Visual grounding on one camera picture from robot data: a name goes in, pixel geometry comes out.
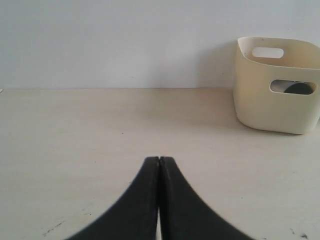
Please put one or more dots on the upturned steel cup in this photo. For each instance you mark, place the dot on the upturned steel cup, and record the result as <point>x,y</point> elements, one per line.
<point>299,88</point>

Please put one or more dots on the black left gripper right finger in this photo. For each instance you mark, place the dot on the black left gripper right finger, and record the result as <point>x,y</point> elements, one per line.
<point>183,214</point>

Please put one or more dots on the cream plastic bin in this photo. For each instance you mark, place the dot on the cream plastic bin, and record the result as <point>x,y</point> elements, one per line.
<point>264,68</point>

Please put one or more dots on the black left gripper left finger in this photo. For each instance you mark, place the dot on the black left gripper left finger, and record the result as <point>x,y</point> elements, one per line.
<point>134,216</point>

